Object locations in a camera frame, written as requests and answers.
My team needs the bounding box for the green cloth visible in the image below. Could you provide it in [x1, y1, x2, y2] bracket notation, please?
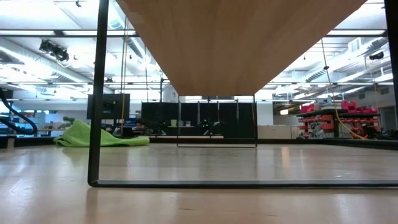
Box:
[52, 119, 150, 147]

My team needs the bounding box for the wooden shelf black metal frame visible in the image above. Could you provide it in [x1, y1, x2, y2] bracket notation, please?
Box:
[87, 0, 398, 189]

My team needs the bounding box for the black monitor screen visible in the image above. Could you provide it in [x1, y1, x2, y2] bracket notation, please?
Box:
[86, 93, 131, 120]

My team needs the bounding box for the background robot with green lights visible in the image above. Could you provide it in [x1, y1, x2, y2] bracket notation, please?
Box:
[198, 118, 224, 136]

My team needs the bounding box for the potted green plant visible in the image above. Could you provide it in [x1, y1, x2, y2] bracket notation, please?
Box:
[61, 116, 76, 129]

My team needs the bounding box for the person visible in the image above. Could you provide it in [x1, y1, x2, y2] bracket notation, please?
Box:
[134, 118, 149, 135]

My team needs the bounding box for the white low cabinet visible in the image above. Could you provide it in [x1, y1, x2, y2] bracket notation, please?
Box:
[257, 125, 300, 140]

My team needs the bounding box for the long yellow cable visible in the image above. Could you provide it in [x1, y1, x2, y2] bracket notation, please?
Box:
[320, 39, 368, 141]

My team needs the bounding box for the black cable loop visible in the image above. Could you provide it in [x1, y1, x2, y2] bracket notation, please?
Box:
[0, 88, 39, 136]

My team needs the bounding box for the black table edge rail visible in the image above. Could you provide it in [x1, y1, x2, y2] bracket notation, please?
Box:
[0, 136, 398, 151]

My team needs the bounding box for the rack with red bins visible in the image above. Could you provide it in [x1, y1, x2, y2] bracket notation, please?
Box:
[296, 100, 381, 140]

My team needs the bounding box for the black partition wall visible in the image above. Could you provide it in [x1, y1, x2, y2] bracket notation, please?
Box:
[141, 101, 258, 139]

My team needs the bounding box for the black ceiling camera rig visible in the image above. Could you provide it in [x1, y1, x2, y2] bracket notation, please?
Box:
[39, 39, 70, 62]

